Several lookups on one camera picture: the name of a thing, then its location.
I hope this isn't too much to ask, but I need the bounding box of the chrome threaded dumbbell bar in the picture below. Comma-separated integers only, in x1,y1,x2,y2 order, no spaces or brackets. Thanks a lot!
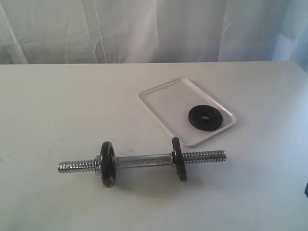
58,150,227,174

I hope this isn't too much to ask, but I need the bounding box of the black weight plate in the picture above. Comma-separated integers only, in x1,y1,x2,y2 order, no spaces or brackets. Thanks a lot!
172,137,187,182
100,141,116,188
188,105,223,131

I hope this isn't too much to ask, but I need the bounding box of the white rectangular tray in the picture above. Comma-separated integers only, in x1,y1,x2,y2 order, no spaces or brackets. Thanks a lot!
138,78,237,147

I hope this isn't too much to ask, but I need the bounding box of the chrome collar nut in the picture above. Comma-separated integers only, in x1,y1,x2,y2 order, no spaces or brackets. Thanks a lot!
94,155,102,176

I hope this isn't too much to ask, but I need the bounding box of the white curtain backdrop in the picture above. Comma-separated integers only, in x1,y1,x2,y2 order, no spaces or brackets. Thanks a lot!
0,0,308,69

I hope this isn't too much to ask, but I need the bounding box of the dark object at table edge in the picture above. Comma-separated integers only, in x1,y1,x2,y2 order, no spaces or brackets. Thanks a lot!
304,183,308,198

